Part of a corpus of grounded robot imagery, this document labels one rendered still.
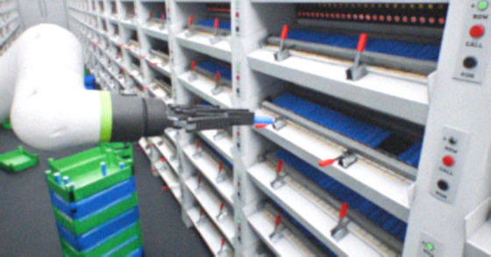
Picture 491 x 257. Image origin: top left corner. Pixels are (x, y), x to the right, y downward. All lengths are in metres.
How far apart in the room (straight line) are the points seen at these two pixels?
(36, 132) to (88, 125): 0.07
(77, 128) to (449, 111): 0.58
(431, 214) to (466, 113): 0.19
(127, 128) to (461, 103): 0.53
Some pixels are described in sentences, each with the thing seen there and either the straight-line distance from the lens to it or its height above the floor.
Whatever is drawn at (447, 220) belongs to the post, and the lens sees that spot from 0.66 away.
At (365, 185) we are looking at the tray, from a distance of 0.75.
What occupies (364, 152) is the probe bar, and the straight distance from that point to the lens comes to 0.79.
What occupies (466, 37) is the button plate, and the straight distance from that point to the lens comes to 0.58.
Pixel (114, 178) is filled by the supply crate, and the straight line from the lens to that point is 1.64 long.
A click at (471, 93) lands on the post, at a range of 0.59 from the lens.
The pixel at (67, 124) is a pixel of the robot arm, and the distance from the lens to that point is 0.59.
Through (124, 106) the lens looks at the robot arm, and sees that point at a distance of 0.61.
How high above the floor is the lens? 1.26
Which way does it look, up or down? 19 degrees down
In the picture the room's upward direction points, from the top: straight up
